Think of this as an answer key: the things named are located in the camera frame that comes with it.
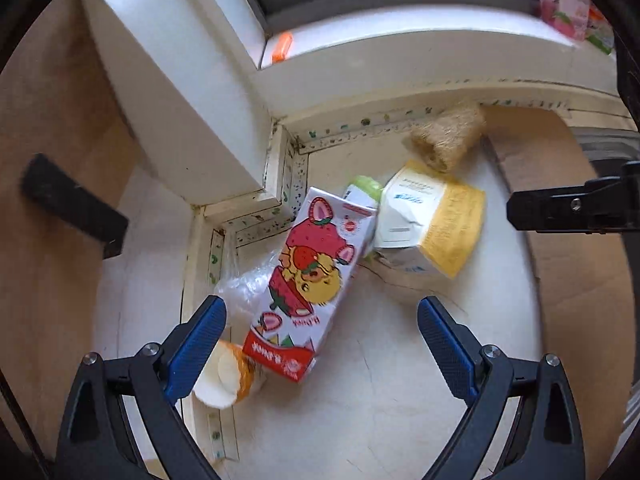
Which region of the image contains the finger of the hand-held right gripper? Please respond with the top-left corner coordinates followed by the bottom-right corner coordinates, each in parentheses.
top-left (506, 160), bottom-right (640, 235)

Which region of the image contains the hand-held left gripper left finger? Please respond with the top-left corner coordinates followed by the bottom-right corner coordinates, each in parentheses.
top-left (55, 295), bottom-right (228, 480)

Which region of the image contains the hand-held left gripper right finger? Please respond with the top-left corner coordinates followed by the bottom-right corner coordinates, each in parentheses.
top-left (417, 296), bottom-right (586, 480)

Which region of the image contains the orange white paper cup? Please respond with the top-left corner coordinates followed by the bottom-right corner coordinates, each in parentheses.
top-left (193, 340), bottom-right (268, 408)

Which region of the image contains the clear plastic bag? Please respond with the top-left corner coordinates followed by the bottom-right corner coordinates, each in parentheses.
top-left (215, 255), bottom-right (281, 331)

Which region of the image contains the white yellow cardboard box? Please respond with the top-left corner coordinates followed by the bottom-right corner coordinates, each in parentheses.
top-left (372, 160), bottom-right (487, 279)

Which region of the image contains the tan loofah sponge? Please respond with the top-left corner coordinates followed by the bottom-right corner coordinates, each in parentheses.
top-left (411, 102), bottom-right (486, 173)

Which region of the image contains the strawberry print drink carton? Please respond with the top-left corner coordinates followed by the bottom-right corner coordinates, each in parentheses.
top-left (242, 186), bottom-right (377, 383)

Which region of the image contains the green white plastic container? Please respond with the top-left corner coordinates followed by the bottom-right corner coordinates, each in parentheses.
top-left (343, 175), bottom-right (385, 207)

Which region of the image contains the brown cardboard sheet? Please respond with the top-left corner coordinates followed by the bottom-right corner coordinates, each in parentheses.
top-left (482, 107), bottom-right (640, 466)

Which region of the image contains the red spray bottle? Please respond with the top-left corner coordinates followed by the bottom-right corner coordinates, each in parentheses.
top-left (582, 7), bottom-right (616, 56)

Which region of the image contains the pink detergent pouch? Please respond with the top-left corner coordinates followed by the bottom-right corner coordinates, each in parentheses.
top-left (539, 0), bottom-right (591, 41)

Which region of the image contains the black board bracket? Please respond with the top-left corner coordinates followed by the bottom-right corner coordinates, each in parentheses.
top-left (20, 154), bottom-right (130, 260)

